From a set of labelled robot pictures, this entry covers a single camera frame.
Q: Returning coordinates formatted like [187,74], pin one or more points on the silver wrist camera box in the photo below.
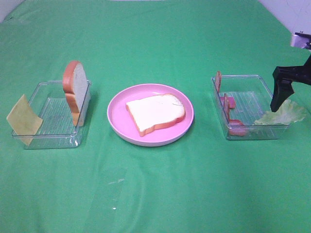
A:
[301,40]

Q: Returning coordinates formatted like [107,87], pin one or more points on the pink round plate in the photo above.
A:
[124,126]

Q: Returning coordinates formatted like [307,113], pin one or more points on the green tablecloth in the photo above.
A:
[201,183]

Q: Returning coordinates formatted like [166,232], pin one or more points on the green lettuce leaf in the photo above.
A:
[289,112]

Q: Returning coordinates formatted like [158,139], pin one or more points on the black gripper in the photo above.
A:
[283,78]

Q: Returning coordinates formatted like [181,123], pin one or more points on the bread slice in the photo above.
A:
[156,112]
[76,88]

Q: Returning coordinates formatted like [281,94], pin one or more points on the bacon strip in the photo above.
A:
[236,127]
[218,79]

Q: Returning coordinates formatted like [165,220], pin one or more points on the right clear plastic tray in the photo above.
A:
[252,97]

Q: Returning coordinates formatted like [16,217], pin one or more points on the yellow cheese slice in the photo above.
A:
[24,121]

